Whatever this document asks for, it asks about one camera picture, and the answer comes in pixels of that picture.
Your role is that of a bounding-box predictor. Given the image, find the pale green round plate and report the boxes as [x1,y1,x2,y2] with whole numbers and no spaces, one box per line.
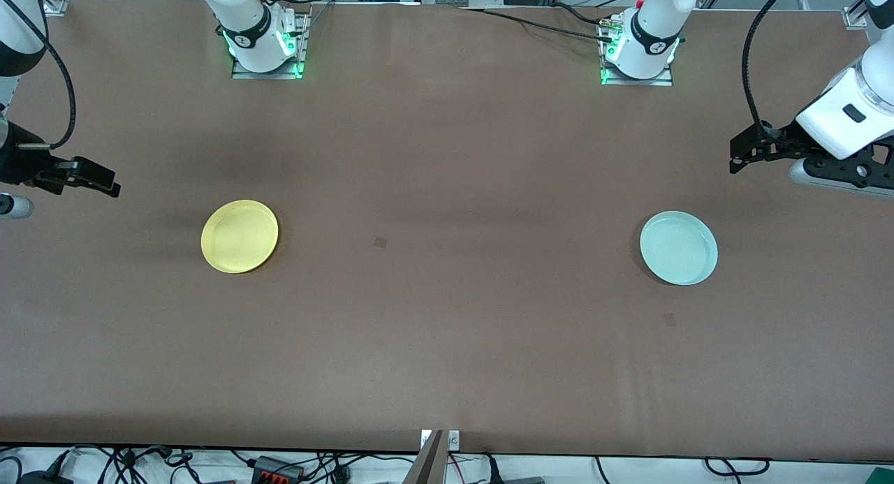
[639,211,719,286]

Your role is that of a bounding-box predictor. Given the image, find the yellow round plate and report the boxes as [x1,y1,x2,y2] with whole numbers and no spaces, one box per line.
[200,200,279,274]

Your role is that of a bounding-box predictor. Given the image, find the black power adapter red buttons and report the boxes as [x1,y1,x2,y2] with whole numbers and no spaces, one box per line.
[251,455,306,483]

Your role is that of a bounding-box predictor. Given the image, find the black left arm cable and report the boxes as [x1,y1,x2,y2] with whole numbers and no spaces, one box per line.
[742,0,798,140]

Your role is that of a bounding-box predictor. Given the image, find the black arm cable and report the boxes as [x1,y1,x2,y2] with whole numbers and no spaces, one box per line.
[742,0,798,140]
[0,0,76,150]

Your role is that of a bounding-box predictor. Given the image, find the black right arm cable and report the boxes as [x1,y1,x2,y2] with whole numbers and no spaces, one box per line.
[0,0,76,150]

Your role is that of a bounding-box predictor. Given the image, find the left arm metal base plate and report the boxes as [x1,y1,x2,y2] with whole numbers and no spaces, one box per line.
[599,50,675,87]

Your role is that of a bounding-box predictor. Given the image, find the short black table cable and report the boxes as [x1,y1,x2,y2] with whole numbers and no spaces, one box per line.
[550,2,605,25]

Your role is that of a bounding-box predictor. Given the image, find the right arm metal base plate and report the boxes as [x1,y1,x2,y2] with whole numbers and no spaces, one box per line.
[230,8,312,80]

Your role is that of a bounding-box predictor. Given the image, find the long black table cable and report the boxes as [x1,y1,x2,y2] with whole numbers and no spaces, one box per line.
[460,6,619,43]

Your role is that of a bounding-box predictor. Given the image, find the black looped floor cable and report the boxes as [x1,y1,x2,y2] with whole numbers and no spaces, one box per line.
[703,457,771,477]

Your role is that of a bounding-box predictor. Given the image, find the grey camera pole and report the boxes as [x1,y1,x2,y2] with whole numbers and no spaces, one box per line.
[403,430,448,484]

